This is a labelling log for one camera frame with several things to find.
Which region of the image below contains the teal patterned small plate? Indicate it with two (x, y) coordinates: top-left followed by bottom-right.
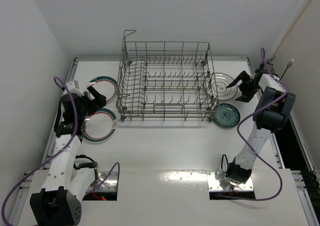
(213, 103), (241, 129)

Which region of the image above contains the white plate with grey rings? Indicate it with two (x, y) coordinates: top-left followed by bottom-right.
(211, 73), (238, 101)

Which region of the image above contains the red-green rimmed plate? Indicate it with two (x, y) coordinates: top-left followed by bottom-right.
(83, 108), (118, 143)
(89, 76), (118, 104)

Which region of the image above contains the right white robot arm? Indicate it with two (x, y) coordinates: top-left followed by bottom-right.
(225, 63), (296, 185)

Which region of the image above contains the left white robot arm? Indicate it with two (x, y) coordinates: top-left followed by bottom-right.
(29, 79), (106, 225)

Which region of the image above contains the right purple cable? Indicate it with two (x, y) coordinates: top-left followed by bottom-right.
(219, 47), (291, 201)

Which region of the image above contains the purple cable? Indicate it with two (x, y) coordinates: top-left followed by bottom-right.
(0, 76), (120, 226)
(219, 47), (291, 201)

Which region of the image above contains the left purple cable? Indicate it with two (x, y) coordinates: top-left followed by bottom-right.
(0, 76), (120, 226)

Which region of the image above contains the black wall cable with plug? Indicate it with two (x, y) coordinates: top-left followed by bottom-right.
(272, 59), (295, 81)

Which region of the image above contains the grey wire dish rack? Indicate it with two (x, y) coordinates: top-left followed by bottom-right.
(116, 30), (220, 121)

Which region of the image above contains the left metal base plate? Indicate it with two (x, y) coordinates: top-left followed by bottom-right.
(92, 171), (118, 192)

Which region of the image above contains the metal base plate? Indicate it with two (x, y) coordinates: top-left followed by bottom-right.
(92, 171), (118, 192)
(206, 171), (254, 192)

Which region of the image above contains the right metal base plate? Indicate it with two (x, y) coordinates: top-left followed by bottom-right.
(206, 171), (254, 192)

